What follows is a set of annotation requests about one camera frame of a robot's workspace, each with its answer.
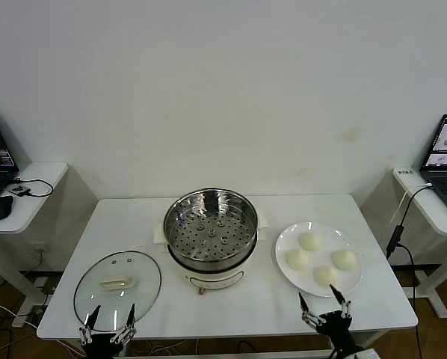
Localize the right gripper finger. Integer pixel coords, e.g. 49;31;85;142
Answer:
329;284;354;319
299;292;320;330

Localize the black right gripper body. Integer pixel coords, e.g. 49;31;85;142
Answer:
315;310;359;352

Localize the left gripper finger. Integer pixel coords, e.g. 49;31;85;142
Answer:
110;303;136;344
78;305;100;345

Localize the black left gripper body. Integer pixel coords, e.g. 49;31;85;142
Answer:
81;332;129;359

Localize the white steamed baozi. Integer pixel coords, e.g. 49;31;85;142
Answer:
312;264;340;288
298;231;323;252
285;248;309;270
331;249;358;271

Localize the round glass pot lid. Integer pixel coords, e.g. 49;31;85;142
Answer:
73;250;162;333

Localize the stainless steel steamer basket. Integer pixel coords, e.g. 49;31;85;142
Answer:
162;188;259;271

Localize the round white plate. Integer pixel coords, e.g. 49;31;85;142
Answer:
274;221;363;298

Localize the white floor power strip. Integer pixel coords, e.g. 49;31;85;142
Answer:
32;275;58;296

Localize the white electric cooker pot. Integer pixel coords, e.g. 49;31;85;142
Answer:
152;215;271;297

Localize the white side table with mouse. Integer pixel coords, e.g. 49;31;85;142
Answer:
0;161;70;300

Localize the white main table frame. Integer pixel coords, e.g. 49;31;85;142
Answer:
120;338;339;359

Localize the black cable with adapter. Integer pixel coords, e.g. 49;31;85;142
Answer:
386;183;434;359

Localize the thin white cable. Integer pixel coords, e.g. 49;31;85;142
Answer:
391;182;432;225

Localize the black hub with cable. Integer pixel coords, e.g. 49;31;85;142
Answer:
7;178;55;198

